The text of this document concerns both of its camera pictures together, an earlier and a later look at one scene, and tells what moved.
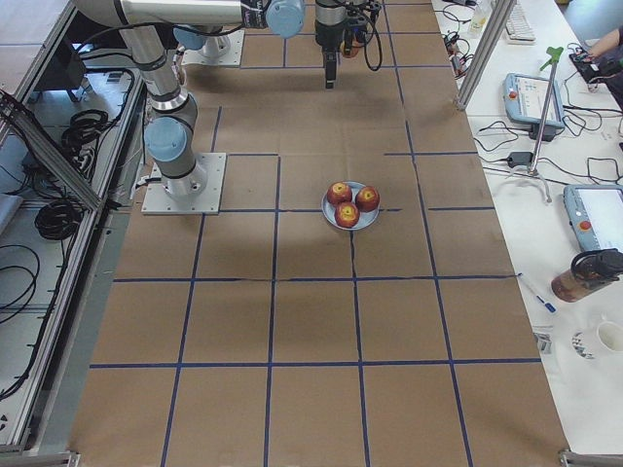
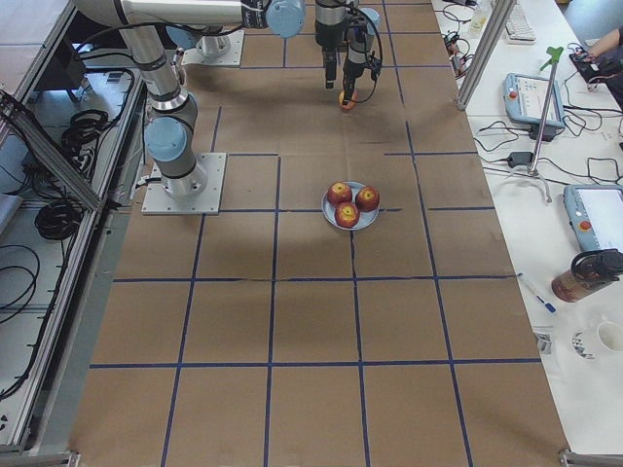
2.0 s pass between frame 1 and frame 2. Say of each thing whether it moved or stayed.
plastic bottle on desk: stayed
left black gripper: moved
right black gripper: stayed
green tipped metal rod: stayed
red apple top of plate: stayed
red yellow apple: moved
